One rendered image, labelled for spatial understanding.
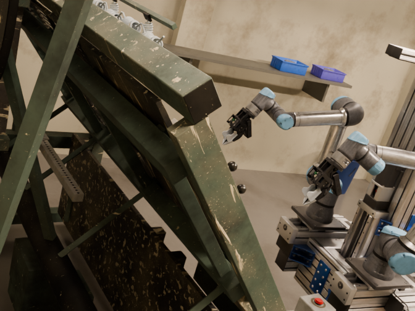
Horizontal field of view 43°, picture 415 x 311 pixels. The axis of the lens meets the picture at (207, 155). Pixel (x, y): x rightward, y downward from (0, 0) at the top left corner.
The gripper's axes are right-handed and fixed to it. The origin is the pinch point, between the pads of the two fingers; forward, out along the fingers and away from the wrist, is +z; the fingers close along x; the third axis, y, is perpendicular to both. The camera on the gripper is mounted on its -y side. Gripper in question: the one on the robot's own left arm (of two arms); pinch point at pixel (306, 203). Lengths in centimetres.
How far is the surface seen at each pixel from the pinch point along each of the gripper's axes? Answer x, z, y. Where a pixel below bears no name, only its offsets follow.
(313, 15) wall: -337, -146, -156
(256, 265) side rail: 25.2, 26.6, 23.4
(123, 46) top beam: -9, -1, 98
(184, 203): 17, 24, 58
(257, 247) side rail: 25.7, 21.2, 29.2
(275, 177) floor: -322, 16, -256
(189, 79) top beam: 28, -7, 91
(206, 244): 15, 33, 38
